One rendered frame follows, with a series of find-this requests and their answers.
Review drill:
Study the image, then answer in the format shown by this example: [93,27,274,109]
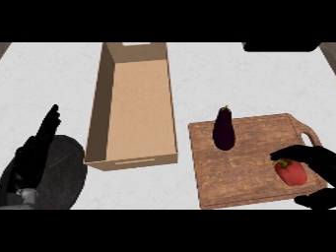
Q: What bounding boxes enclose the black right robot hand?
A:
[269,144,336,211]

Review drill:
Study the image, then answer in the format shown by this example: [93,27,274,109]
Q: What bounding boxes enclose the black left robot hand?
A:
[6,103,62,194]

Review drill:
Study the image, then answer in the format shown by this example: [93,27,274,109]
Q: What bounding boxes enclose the red bell pepper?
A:
[271,158,308,187]

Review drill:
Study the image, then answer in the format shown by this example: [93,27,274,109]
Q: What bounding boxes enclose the wooden cutting board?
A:
[188,112,330,210]

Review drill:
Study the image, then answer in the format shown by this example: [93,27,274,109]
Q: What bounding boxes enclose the cardboard box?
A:
[83,42,180,172]

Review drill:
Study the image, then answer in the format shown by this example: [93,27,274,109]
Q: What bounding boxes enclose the dark purple eggplant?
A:
[210,105,237,152]

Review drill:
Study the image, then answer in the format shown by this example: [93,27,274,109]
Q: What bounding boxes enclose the black appliance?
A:
[241,42,321,53]

